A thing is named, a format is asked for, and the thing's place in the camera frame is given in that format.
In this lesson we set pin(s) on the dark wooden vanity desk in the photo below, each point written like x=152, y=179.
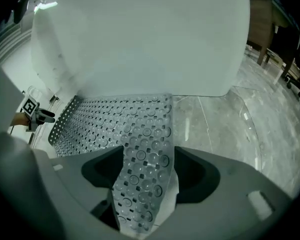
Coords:
x=261, y=16

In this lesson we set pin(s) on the grey floor mat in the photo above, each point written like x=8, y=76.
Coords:
x=145, y=134

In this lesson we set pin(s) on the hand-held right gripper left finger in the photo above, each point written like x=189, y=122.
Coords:
x=77, y=184

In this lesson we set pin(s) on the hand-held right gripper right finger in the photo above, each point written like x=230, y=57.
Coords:
x=227, y=196

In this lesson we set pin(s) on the black office chair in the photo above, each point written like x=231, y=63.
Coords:
x=296, y=49

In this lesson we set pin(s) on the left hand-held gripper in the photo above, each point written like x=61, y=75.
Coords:
x=30, y=106

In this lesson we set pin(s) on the person's left forearm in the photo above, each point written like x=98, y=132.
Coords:
x=20, y=119

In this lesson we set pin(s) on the white bathtub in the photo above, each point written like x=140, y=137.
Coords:
x=140, y=34

